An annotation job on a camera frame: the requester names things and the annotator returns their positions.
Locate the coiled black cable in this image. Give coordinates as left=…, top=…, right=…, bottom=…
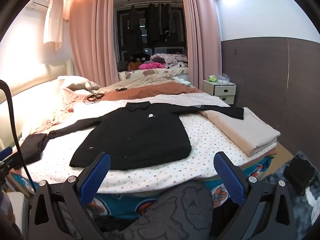
left=83, top=92, right=107, bottom=104

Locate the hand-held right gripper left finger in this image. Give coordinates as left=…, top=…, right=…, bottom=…
left=29, top=152, right=111, bottom=240

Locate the pink curtain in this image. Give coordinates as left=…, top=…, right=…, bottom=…
left=180, top=0, right=223, bottom=97
left=69, top=0, right=119, bottom=87

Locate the hanging dark clothes group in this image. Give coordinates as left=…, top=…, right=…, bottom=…
left=146, top=2, right=177, bottom=43

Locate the black button jacket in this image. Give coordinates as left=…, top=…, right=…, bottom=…
left=19, top=101, right=244, bottom=172

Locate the blue shaggy rug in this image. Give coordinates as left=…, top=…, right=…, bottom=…
left=265, top=152, right=318, bottom=233

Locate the folded black garment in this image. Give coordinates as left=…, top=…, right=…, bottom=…
left=284, top=155, right=316, bottom=195

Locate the flat cardboard sheet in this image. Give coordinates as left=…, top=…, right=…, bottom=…
left=272, top=142, right=295, bottom=175

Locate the black plush toy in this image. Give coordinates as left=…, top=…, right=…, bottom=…
left=129, top=52, right=152, bottom=64

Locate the beige pillow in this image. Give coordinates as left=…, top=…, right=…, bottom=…
left=58, top=76, right=100, bottom=92

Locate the pile of floral clothes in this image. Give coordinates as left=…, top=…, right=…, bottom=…
left=150, top=52, right=188, bottom=68

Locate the folded beige blanket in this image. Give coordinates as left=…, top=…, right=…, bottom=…
left=199, top=107, right=281, bottom=157

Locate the cream printed quilt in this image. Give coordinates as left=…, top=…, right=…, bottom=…
left=119, top=67, right=190, bottom=87

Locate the rust orange blanket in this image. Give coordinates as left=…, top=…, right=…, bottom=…
left=100, top=81, right=208, bottom=103

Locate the cream nightstand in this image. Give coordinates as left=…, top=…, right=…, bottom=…
left=202, top=79, right=237, bottom=104

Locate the salmon crumpled sheet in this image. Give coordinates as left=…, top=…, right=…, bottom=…
left=25, top=87, right=105, bottom=140

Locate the pink plush toy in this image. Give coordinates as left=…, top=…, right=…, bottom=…
left=138, top=62, right=165, bottom=70

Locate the white crumpled cloth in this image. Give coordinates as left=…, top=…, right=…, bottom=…
left=304, top=187, right=319, bottom=208

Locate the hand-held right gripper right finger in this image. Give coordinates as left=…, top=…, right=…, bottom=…
left=213, top=151, right=297, bottom=240

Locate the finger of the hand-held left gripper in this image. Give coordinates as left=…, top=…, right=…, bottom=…
left=0, top=146, right=13, bottom=158

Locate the clear plastic bag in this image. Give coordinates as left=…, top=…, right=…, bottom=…
left=216, top=74, right=235, bottom=85

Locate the hanging dark garment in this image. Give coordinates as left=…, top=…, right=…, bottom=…
left=128, top=5, right=143, bottom=53

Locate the cream padded headboard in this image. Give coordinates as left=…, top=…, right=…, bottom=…
left=0, top=59, right=74, bottom=153

